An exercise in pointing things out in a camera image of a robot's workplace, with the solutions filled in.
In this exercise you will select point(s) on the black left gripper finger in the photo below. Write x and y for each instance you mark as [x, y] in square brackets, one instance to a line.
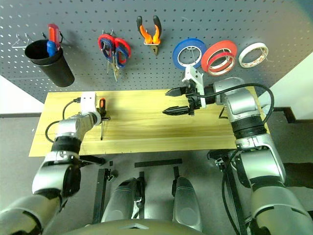
[106, 118]

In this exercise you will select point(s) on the dark rounded robot torso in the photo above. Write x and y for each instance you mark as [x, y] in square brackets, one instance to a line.
[137, 228]

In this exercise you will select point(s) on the small red tape roll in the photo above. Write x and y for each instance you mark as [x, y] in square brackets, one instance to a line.
[221, 72]

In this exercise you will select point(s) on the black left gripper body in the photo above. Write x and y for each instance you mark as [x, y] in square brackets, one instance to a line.
[97, 110]

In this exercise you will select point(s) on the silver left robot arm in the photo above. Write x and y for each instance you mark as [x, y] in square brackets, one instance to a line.
[71, 127]

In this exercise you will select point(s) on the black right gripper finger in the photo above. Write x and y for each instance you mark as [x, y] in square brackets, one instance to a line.
[174, 92]
[176, 110]

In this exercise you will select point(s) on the large red tape roll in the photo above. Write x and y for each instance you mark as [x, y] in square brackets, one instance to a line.
[207, 52]

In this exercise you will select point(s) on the black table frame bracket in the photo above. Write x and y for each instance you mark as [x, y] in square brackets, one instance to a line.
[217, 159]
[93, 160]

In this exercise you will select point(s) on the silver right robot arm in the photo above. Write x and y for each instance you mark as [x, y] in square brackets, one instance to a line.
[247, 107]

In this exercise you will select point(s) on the blue tape roll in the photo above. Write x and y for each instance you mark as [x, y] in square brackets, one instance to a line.
[176, 52]

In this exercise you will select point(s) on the white tape roll red print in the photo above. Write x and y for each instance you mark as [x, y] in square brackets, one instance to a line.
[243, 57]

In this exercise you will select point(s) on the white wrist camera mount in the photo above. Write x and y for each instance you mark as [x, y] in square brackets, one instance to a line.
[194, 73]
[88, 104]

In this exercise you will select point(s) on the black plastic cup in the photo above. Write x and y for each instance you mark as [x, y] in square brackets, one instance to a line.
[56, 71]

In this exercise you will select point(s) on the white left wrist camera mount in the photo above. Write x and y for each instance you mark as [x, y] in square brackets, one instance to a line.
[88, 104]

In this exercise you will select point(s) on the grey metal pegboard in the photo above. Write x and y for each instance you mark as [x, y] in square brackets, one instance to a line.
[151, 73]

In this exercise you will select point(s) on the metal pliers holder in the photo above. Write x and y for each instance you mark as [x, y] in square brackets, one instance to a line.
[152, 43]

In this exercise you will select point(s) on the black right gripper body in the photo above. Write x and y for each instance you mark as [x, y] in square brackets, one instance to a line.
[194, 100]

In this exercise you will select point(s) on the orange and black needle-nose pliers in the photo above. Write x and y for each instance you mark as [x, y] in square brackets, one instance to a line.
[149, 35]

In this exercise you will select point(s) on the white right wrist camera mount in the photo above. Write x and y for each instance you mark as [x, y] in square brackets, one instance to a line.
[194, 73]

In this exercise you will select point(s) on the grey rounded robot leg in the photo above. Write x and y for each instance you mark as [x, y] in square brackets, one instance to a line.
[187, 203]
[119, 203]

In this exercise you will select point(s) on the red blue tools in cup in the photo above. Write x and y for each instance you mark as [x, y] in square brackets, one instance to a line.
[52, 31]

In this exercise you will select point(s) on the black floor tape strip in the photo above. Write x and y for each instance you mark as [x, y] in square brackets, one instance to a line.
[159, 163]

